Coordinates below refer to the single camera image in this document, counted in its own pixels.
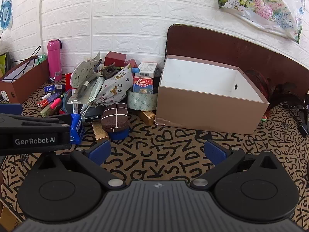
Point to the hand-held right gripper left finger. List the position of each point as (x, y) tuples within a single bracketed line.
[(99, 151)]

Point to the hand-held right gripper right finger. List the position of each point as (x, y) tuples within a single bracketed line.
[(215, 150)]

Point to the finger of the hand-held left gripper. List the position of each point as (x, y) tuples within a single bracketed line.
[(10, 109), (29, 120)]

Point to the small bright blue box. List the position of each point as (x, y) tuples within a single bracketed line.
[(77, 127)]

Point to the pinkish brown cardboard box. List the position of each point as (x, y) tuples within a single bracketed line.
[(205, 111)]

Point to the clear plastic packet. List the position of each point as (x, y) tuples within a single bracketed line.
[(79, 94)]

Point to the white tube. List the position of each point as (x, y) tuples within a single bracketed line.
[(95, 89)]

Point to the brown gold flat box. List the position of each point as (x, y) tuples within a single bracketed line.
[(99, 131)]

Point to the brown open cardboard box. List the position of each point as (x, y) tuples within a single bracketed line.
[(21, 84)]

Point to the pink highlighter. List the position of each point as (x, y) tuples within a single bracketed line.
[(55, 103)]

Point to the black marker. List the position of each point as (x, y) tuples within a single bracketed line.
[(93, 118)]

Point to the brown checked glasses case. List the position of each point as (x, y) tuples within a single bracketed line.
[(114, 117)]

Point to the blue flat packet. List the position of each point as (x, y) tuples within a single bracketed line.
[(53, 89)]

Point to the green bag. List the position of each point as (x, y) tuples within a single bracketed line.
[(3, 62)]

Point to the pink thermos bottle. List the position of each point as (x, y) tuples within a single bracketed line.
[(54, 60)]

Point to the green patterned tape roll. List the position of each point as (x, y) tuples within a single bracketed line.
[(142, 101)]

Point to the deer print fabric pouch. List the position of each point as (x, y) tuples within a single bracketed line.
[(117, 84)]

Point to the white patterned fabric insole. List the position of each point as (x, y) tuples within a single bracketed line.
[(83, 71)]

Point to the red and blue card box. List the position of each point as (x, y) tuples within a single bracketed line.
[(143, 84)]

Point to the brown hair claw clip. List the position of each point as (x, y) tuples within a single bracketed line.
[(109, 70)]

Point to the black power adapter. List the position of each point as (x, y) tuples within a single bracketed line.
[(303, 125)]

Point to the small red box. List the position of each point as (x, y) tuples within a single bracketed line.
[(131, 63)]

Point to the white medicine box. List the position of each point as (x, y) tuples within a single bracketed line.
[(146, 69)]

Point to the dark red gift box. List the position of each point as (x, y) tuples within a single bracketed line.
[(115, 58)]

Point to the floral plastic bag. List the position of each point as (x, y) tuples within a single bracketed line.
[(263, 7)]

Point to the blue fan wall sticker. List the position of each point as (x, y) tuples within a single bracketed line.
[(6, 12)]

